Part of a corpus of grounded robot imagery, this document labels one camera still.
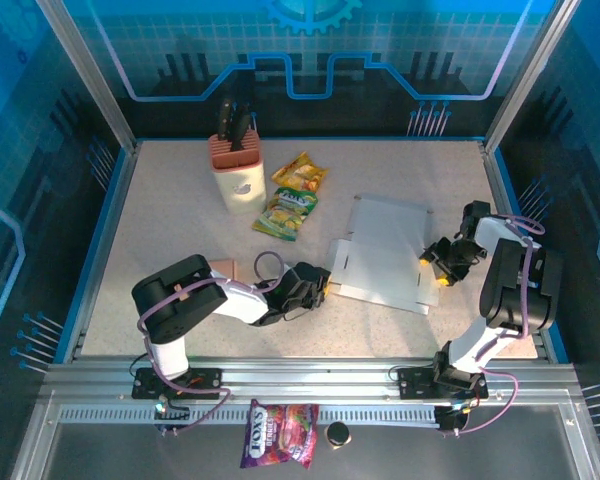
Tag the orange cardboard box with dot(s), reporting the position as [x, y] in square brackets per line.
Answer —
[225, 267]

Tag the aluminium frame post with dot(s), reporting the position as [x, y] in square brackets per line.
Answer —
[89, 75]
[530, 75]

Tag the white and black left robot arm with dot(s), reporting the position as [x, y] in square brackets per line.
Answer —
[240, 302]

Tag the purple Fox's berries candy bag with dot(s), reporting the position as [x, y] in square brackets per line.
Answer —
[280, 432]

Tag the aluminium mounting rail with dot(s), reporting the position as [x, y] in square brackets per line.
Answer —
[305, 375]

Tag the aluminium table side rail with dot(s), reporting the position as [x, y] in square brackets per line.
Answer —
[121, 190]
[502, 190]

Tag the green Fox's candy bag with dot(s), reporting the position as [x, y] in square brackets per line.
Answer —
[287, 210]

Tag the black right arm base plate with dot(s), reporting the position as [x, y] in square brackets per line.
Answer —
[415, 382]

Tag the yellow snack bag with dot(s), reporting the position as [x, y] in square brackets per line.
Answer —
[300, 172]

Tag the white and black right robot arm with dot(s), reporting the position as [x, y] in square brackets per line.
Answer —
[500, 230]

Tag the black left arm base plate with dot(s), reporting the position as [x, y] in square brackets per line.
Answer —
[207, 377]

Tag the black controller board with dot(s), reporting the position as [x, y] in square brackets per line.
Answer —
[450, 420]
[172, 417]

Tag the white paper box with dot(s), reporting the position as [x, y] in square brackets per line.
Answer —
[380, 260]

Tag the black round cap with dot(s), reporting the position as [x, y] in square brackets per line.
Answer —
[337, 434]

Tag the cream knife block pink top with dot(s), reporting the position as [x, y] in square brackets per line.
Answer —
[237, 190]

